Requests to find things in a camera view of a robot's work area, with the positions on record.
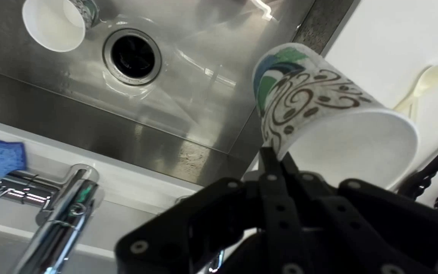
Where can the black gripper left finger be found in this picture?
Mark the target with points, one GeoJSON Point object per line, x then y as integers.
{"type": "Point", "coordinates": [219, 228]}

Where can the paper cup in sink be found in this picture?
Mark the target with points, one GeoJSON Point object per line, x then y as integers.
{"type": "Point", "coordinates": [53, 24]}

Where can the patterned paper coffee cup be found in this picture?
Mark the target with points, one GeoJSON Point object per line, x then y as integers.
{"type": "Point", "coordinates": [341, 131]}

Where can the stainless steel sink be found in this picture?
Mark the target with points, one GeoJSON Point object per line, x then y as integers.
{"type": "Point", "coordinates": [189, 91]}

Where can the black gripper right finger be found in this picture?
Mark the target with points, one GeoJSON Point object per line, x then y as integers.
{"type": "Point", "coordinates": [380, 233]}

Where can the cream plastic spoon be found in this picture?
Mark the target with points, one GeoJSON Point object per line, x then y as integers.
{"type": "Point", "coordinates": [429, 77]}

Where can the tall chrome faucet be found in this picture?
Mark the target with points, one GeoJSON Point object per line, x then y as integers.
{"type": "Point", "coordinates": [61, 217]}

